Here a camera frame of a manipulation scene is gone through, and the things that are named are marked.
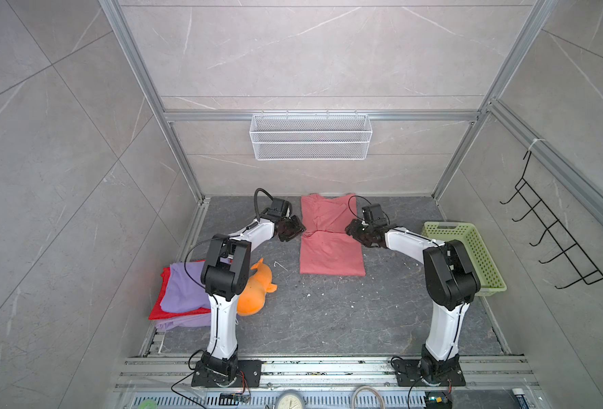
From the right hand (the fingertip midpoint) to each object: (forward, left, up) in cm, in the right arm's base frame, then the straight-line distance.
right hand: (348, 228), depth 101 cm
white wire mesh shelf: (+28, +16, +24) cm, 41 cm away
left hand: (+1, +18, +2) cm, 18 cm away
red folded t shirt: (-34, +63, +4) cm, 72 cm away
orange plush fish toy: (-30, +35, +3) cm, 46 cm away
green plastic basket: (-22, -49, -4) cm, 54 cm away
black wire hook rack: (-28, -49, +26) cm, 62 cm away
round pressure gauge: (-56, +23, -1) cm, 60 cm away
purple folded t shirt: (-27, +57, +4) cm, 63 cm away
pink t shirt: (-6, +9, -4) cm, 12 cm away
